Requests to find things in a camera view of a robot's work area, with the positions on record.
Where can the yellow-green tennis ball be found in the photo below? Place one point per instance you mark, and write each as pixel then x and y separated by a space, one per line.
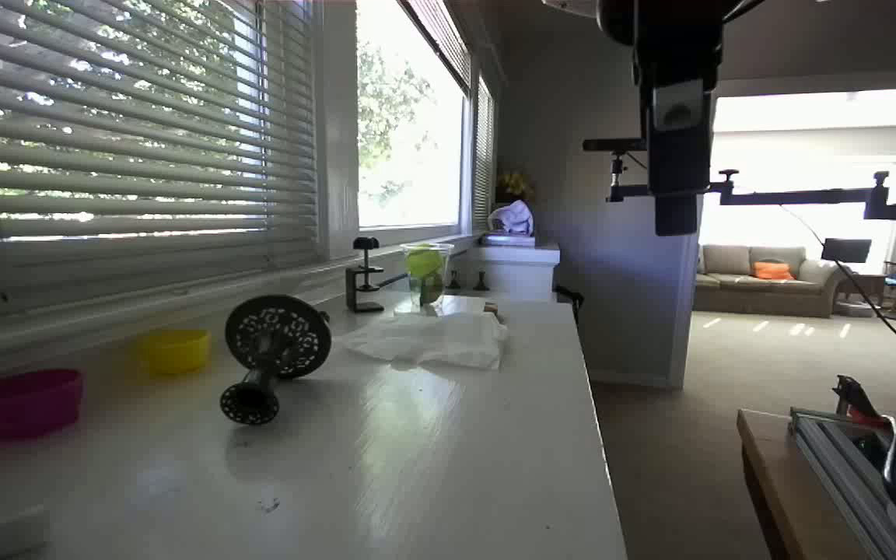
pixel 424 261

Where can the white crumpled cloth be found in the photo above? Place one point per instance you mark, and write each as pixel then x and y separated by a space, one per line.
pixel 471 339

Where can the white storage box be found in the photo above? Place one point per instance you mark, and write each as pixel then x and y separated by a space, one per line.
pixel 517 271

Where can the white purple figure on box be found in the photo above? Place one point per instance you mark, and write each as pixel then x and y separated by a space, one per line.
pixel 510 225

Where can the black table clamp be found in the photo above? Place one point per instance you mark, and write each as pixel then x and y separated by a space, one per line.
pixel 359 278

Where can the beige sofa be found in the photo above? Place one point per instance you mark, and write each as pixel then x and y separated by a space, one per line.
pixel 726 280

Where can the yellow plastic bowl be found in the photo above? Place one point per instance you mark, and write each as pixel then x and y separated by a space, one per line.
pixel 175 353

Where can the orange cushion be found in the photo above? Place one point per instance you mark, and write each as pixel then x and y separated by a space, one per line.
pixel 772 271

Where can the white window blinds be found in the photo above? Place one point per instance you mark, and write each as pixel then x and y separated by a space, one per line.
pixel 152 145

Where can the wooden side table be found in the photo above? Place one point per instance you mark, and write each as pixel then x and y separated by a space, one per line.
pixel 794 510

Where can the magenta plastic bowl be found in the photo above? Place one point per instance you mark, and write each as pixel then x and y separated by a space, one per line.
pixel 38 403

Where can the grey metal equipment stack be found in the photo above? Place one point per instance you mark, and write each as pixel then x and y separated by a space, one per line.
pixel 852 451

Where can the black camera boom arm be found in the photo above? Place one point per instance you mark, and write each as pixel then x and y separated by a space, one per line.
pixel 871 198

